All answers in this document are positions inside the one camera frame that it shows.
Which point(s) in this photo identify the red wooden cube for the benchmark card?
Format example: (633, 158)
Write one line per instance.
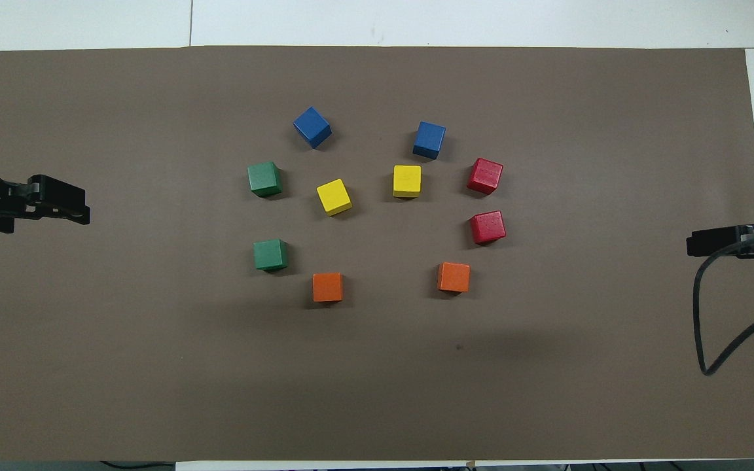
(485, 175)
(487, 227)

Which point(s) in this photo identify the green wooden cube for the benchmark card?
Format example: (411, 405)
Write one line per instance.
(264, 178)
(270, 254)

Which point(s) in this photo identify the brown paper table mat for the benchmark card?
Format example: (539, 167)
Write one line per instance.
(154, 360)

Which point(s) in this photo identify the orange wooden cube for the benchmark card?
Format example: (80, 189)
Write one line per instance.
(328, 286)
(453, 277)

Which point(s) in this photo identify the blue wooden cube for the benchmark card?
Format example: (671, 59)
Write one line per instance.
(429, 139)
(312, 127)

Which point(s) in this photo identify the yellow wooden cube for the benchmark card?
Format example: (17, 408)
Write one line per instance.
(407, 180)
(334, 196)

